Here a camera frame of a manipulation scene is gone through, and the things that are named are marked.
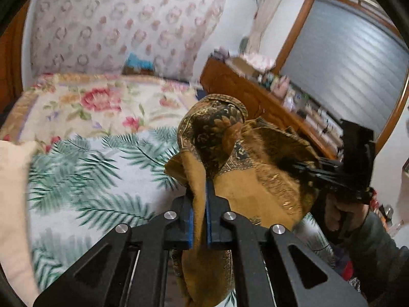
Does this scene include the floral bedspread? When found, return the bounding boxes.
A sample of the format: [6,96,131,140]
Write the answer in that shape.
[0,72,205,154]

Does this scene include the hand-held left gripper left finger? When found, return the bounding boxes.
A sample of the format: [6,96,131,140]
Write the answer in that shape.
[33,179,196,307]

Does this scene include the palm leaf print sheet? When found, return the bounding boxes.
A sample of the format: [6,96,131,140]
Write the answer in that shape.
[27,127,192,295]

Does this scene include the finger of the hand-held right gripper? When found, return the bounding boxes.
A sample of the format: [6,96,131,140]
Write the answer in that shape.
[289,158,345,189]

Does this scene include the pale pink blanket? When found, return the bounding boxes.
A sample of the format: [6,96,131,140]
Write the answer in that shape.
[0,141,41,298]

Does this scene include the wooden wardrobe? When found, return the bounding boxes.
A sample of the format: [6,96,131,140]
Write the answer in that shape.
[0,0,32,116]

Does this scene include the cardboard box with blue cloth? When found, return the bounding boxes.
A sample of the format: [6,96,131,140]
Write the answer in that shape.
[123,53,156,76]

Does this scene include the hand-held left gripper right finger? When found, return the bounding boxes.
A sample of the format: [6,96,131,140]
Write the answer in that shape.
[206,179,369,307]

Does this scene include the window with grey blind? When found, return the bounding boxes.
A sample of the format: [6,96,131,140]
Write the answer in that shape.
[276,0,409,154]

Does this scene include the person's right hand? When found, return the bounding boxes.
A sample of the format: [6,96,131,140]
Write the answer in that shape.
[324,193,364,241]

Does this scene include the ring patterned wall cloth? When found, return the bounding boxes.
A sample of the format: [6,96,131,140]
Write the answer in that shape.
[29,0,229,80]

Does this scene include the cream curtain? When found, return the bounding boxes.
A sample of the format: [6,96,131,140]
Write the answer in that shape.
[247,0,289,55]

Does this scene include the pink bottle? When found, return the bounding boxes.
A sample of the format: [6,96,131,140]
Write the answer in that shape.
[276,77,290,98]

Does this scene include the floral printed cloth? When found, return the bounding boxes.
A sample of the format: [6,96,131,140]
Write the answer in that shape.
[240,53,276,73]

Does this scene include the wooden cabinet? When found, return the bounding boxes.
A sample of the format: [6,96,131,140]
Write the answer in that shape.
[200,58,342,161]

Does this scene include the person's right forearm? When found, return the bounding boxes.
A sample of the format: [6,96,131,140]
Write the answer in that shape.
[332,211,409,302]

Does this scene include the brown patterned garment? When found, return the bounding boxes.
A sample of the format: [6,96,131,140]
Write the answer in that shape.
[164,94,324,307]

